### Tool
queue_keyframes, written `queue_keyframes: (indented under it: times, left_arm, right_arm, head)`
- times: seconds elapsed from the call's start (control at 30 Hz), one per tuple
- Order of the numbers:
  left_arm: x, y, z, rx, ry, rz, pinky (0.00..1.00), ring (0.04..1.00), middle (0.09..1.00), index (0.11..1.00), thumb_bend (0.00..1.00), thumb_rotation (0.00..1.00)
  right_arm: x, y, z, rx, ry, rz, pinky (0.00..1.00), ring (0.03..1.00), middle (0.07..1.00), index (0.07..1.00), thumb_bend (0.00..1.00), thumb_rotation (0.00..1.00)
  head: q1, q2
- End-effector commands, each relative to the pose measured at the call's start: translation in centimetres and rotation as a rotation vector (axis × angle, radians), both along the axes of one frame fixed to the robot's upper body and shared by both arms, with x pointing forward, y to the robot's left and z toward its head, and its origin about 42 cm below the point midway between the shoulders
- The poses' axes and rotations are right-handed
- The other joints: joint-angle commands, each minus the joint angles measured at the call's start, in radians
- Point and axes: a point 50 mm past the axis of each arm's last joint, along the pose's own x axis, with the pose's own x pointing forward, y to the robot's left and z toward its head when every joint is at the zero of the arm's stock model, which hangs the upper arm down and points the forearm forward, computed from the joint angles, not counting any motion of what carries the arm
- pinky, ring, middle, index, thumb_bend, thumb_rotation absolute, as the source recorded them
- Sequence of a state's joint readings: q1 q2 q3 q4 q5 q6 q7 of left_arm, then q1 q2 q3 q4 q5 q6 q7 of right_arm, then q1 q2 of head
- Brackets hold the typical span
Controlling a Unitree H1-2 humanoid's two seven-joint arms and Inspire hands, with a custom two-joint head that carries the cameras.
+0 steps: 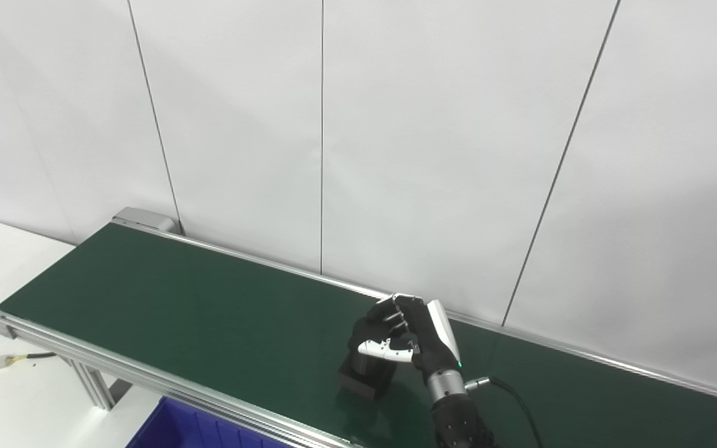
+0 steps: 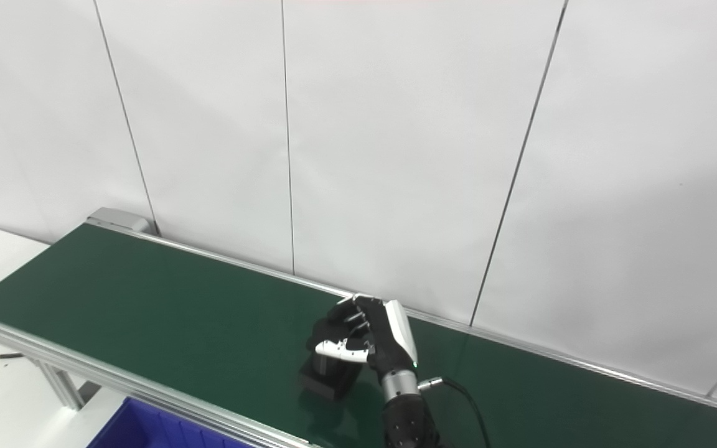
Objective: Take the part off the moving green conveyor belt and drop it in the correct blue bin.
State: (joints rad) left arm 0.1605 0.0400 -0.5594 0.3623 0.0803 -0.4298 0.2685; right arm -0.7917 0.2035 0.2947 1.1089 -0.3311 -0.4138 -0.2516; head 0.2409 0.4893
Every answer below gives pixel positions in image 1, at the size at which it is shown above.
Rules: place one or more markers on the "aluminium conveyor leg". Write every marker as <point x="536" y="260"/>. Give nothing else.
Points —
<point x="94" y="386"/>

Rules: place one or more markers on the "black block with cylinder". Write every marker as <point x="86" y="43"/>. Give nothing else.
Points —
<point x="365" y="376"/>

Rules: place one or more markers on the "green conveyor belt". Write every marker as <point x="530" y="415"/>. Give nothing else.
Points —
<point x="209" y="298"/>
<point x="147" y="376"/>

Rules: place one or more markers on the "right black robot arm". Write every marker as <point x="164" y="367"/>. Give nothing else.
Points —
<point x="455" y="417"/>

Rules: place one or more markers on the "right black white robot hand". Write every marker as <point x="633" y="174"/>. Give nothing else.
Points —
<point x="430" y="336"/>

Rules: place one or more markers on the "blue plastic bin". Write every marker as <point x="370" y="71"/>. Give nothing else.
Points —
<point x="190" y="429"/>

